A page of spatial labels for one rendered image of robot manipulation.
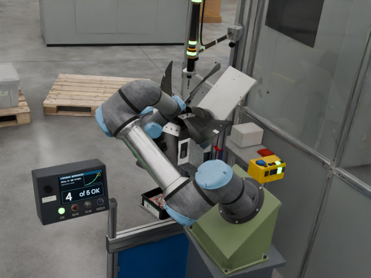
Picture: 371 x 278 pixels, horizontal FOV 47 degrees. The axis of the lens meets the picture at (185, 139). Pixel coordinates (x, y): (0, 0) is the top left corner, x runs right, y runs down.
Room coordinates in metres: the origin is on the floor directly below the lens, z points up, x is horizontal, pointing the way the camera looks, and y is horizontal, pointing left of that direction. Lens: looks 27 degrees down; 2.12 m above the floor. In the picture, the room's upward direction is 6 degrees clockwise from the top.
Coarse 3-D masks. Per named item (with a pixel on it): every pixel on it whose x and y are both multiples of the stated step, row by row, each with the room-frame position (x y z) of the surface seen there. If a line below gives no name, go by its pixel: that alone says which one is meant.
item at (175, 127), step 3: (168, 123) 2.06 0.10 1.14; (171, 123) 2.07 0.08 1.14; (165, 126) 2.05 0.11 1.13; (168, 126) 2.05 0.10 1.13; (171, 126) 2.05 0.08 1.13; (174, 126) 2.06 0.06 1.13; (177, 126) 2.06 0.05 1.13; (180, 126) 2.06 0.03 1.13; (162, 129) 2.03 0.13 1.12; (165, 129) 2.04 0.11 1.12; (168, 129) 2.04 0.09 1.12; (174, 129) 2.05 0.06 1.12; (177, 129) 2.05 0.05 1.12; (168, 132) 2.03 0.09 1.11; (171, 132) 2.03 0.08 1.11; (174, 132) 2.03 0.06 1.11; (177, 132) 2.04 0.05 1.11; (177, 135) 2.02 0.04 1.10
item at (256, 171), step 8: (256, 160) 1.88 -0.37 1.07; (264, 160) 1.89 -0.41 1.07; (272, 160) 1.90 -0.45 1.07; (280, 160) 1.91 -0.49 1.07; (248, 168) 1.88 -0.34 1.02; (256, 168) 1.83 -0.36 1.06; (264, 168) 1.81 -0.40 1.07; (272, 168) 1.83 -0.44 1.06; (256, 176) 1.82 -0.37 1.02; (272, 176) 1.84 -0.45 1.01; (280, 176) 1.87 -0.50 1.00
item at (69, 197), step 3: (72, 189) 1.31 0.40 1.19; (63, 192) 1.29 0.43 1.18; (66, 192) 1.30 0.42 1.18; (69, 192) 1.30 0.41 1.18; (72, 192) 1.31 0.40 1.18; (63, 195) 1.29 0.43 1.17; (66, 195) 1.30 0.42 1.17; (69, 195) 1.30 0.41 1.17; (72, 195) 1.31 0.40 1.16; (75, 195) 1.31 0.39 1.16; (63, 198) 1.29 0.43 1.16; (66, 198) 1.29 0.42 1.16; (69, 198) 1.30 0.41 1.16; (72, 198) 1.30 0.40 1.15; (75, 198) 1.31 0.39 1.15; (63, 201) 1.28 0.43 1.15; (66, 201) 1.29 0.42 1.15; (69, 201) 1.29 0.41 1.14; (72, 201) 1.30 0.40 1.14
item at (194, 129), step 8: (184, 120) 1.98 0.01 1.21; (192, 120) 1.97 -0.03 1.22; (200, 120) 1.97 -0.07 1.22; (208, 120) 1.97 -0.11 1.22; (216, 120) 1.97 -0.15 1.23; (224, 120) 1.95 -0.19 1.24; (192, 128) 1.90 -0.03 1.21; (200, 128) 1.89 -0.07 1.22; (208, 128) 1.89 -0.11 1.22; (216, 128) 1.88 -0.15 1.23; (224, 128) 1.87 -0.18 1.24; (200, 136) 1.83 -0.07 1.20; (208, 136) 1.82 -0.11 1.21
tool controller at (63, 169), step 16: (96, 160) 1.46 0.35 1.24; (32, 176) 1.34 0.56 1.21; (48, 176) 1.29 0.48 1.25; (64, 176) 1.31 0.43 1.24; (80, 176) 1.34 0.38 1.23; (96, 176) 1.37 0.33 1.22; (48, 192) 1.26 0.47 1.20; (80, 192) 1.32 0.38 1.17; (96, 192) 1.35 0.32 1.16; (48, 208) 1.25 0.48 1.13; (80, 208) 1.31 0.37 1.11; (96, 208) 1.33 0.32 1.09
